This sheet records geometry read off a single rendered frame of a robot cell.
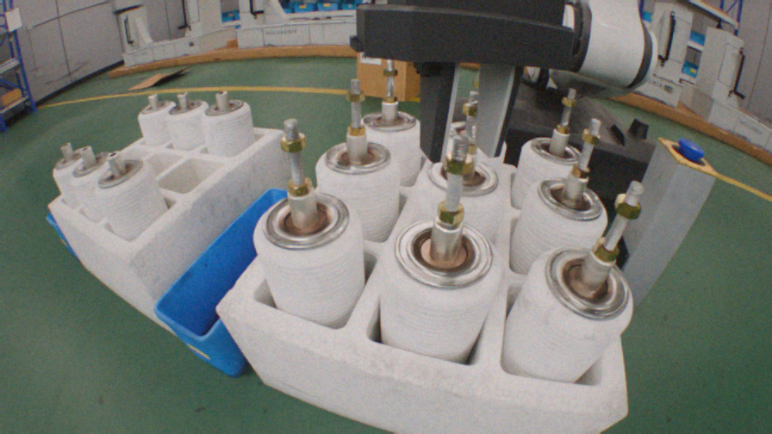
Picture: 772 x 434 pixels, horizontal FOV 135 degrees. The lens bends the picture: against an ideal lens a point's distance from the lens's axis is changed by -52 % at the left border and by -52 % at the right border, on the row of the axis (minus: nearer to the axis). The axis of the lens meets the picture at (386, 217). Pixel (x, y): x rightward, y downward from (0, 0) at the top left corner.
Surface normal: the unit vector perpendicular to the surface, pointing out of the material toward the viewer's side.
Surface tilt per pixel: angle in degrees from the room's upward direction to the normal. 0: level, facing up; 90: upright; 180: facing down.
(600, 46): 93
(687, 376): 0
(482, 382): 0
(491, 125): 90
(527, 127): 46
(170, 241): 90
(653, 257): 90
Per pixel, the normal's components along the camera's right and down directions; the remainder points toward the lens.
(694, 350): 0.01, -0.79
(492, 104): -0.97, 0.15
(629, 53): -0.32, 0.61
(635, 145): -0.22, -0.14
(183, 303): 0.94, 0.18
